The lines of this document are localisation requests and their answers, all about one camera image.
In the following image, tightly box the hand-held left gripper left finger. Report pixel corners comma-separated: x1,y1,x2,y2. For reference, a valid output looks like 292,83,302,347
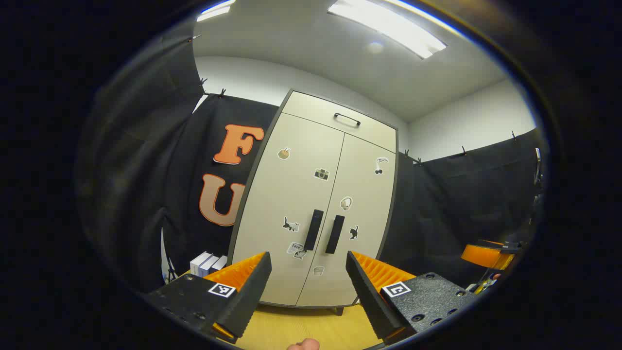
146,251,273,344

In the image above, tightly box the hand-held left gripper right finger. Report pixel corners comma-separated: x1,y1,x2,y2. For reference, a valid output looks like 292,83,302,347
346,251,479,346

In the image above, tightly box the white double-door shoe cabinet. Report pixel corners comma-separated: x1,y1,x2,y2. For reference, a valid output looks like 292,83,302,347
227,89,399,316

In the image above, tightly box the white cabinet drawer front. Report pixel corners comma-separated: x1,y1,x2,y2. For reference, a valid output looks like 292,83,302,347
282,91,397,154

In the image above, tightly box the black backdrop cloth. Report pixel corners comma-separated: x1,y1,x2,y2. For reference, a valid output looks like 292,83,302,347
165,92,280,278
78,29,205,292
379,129,550,287

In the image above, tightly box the grey metal stand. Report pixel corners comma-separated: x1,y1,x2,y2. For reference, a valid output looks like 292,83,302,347
534,148,545,205

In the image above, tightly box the long ceiling light panel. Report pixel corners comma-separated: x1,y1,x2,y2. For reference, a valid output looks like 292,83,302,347
197,0,236,22
328,0,448,60

